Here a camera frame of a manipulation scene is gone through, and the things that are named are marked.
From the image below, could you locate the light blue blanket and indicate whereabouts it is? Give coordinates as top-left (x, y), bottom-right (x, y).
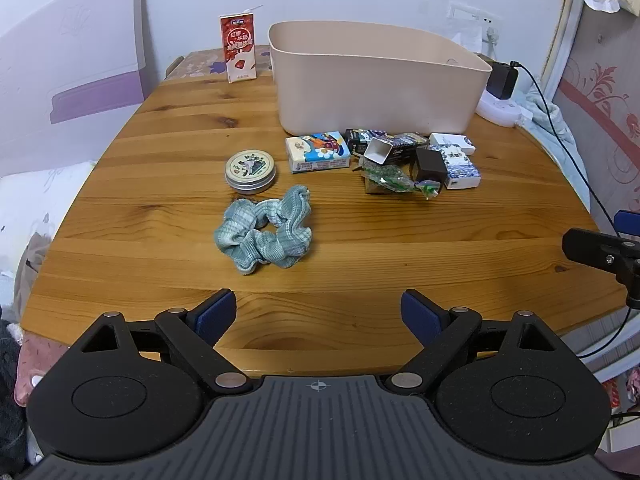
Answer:
top-left (517, 84), bottom-right (583, 163)

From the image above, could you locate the floral purple cloth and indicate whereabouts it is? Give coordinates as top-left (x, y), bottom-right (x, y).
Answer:
top-left (164, 44), bottom-right (275, 82)

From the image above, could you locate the red milk carton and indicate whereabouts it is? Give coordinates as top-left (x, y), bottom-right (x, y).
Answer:
top-left (219, 4), bottom-right (264, 84)

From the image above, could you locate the white power strip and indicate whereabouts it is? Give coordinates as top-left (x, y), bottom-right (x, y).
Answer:
top-left (474, 90), bottom-right (534, 129)

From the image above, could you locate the beige plastic storage bin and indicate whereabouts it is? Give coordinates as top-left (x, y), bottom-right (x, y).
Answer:
top-left (267, 21), bottom-right (494, 137)

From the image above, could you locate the white blue patterned box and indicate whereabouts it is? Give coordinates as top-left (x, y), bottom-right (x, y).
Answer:
top-left (429, 143), bottom-right (482, 190)

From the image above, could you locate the pink cloth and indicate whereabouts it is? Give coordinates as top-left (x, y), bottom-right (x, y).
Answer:
top-left (14, 330), bottom-right (68, 408)

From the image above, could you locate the green candy wrapper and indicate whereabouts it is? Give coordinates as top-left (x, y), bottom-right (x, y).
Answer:
top-left (360, 161), bottom-right (441, 201)

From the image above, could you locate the white printed bedding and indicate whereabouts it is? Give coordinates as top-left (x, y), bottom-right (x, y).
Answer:
top-left (0, 160), bottom-right (98, 311)

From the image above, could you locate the teal fabric scrunchie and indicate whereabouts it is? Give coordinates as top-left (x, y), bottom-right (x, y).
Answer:
top-left (213, 185), bottom-right (314, 277)

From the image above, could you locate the black charger cable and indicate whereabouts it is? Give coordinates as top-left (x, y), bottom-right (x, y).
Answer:
top-left (510, 61), bottom-right (621, 236)

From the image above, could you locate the small white square cup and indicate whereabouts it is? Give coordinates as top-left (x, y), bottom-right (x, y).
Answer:
top-left (363, 137), bottom-right (394, 166)

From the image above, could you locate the colourful tissue pack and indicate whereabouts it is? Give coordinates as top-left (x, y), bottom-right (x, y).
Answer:
top-left (285, 130), bottom-right (353, 175)

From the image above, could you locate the round metal tin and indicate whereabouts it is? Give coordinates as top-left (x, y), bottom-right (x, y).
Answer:
top-left (224, 150), bottom-right (277, 194)

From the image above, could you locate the plain white small box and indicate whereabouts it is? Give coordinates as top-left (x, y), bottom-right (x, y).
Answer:
top-left (428, 132), bottom-right (476, 155)

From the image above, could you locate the small black box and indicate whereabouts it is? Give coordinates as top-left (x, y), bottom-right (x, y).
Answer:
top-left (414, 147), bottom-right (449, 184)

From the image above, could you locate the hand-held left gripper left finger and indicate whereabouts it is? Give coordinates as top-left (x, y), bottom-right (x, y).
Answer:
top-left (69, 288), bottom-right (251, 397)

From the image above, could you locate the floral wardrobe panel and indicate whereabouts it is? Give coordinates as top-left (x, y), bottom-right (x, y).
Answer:
top-left (540, 0), bottom-right (640, 221)

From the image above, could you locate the black charger adapter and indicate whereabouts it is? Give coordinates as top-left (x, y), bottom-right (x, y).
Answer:
top-left (485, 59), bottom-right (520, 101)

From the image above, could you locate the white wall socket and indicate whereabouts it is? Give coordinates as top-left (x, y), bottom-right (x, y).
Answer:
top-left (447, 1), bottom-right (497, 27)

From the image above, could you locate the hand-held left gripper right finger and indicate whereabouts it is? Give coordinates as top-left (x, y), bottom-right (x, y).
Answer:
top-left (391, 288), bottom-right (572, 396)

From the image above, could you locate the white purple headboard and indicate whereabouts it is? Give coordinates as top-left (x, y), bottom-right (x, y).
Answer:
top-left (0, 0), bottom-right (149, 177)

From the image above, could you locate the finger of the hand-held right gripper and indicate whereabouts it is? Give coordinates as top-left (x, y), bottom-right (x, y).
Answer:
top-left (561, 227), bottom-right (640, 311)

